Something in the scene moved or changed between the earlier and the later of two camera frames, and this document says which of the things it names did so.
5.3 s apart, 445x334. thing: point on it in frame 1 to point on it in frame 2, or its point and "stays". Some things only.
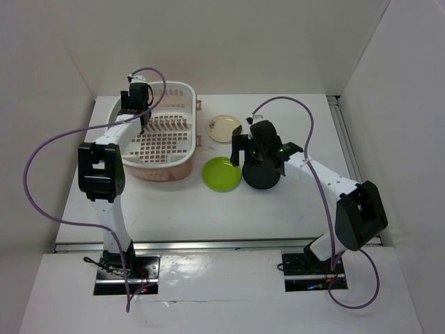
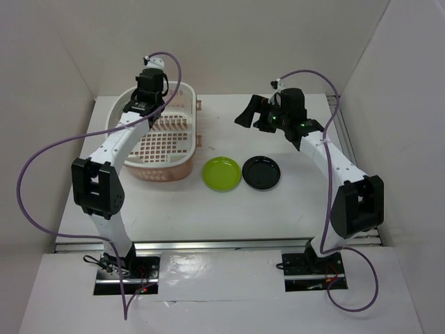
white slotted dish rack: [169, 140] stays
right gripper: [240, 142] to [245, 117]
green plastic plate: [220, 175] stays
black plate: [260, 175] stays
